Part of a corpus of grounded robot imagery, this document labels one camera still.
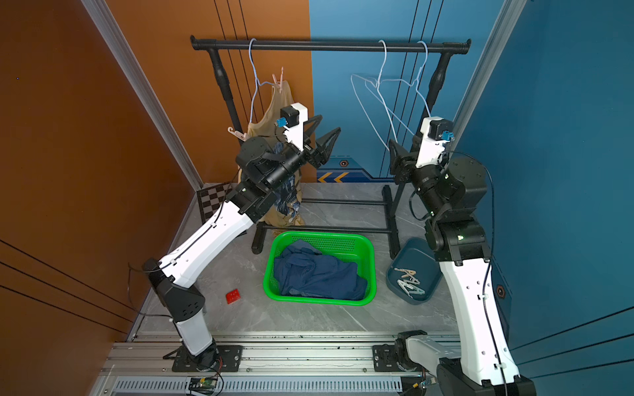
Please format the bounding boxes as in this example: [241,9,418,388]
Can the white wire hanger tan shirt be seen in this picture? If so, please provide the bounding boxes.
[248,38,272,123]

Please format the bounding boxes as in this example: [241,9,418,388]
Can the tan yellow t-shirt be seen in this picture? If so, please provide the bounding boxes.
[237,81,306,229]

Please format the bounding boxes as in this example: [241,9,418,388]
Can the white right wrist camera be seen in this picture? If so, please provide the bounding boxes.
[415,116,454,168]

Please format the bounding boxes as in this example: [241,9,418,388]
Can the red toy block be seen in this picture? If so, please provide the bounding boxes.
[226,289,241,305]

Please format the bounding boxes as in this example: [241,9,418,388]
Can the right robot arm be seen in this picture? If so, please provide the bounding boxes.
[389,141,537,395]

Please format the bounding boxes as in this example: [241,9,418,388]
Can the pink clothespin front tan shirt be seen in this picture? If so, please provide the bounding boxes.
[227,127,249,141]

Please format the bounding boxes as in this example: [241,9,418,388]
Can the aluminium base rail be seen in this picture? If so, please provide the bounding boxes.
[92,331,461,395]

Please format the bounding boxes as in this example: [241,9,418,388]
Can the aluminium corner post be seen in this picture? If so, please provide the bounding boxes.
[82,0,204,191]
[451,0,528,149]

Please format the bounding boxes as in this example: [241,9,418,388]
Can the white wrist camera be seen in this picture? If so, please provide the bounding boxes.
[276,102,308,152]
[415,116,454,168]

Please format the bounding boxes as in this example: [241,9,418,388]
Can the white wire hanger navy shirt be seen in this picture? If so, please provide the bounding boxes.
[349,40,396,150]

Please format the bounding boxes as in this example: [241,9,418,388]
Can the green circuit board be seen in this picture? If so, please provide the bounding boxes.
[187,376,220,395]

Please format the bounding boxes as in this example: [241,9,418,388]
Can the navy printed t-shirt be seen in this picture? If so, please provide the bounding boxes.
[273,239,368,300]

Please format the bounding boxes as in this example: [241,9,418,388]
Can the checkered chess board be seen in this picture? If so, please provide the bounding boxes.
[196,182,232,224]

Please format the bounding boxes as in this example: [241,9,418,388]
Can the yellow clothespin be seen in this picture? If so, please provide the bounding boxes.
[394,268,420,285]

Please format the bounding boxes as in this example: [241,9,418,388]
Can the aluminium corner post left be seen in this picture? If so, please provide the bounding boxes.
[82,0,204,191]

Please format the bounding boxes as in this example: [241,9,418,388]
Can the green plastic basket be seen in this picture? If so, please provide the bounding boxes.
[263,231,376,306]

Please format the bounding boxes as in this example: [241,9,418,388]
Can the white clothespin navy shirt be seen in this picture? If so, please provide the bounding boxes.
[397,280,419,295]

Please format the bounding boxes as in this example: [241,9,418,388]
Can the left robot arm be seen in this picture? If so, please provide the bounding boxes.
[141,115,341,366]

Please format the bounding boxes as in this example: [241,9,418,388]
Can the black clothes rack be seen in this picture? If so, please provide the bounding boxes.
[190,35,472,261]

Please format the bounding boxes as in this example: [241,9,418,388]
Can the light blue wire hanger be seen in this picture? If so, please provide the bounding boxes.
[364,40,430,140]

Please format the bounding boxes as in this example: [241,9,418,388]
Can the pink clothespin rear tan shirt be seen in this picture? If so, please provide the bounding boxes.
[272,67,284,94]

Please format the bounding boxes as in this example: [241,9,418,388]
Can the aluminium corner post right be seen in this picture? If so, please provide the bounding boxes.
[451,0,528,149]

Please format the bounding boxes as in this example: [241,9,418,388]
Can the teal plastic bin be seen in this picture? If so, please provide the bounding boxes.
[386,238,442,305]

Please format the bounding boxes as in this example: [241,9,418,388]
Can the pink clothespin tan shirt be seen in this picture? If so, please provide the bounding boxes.
[227,127,249,141]
[272,67,284,94]

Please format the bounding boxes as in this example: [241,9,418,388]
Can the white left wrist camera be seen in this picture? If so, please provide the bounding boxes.
[276,102,308,152]

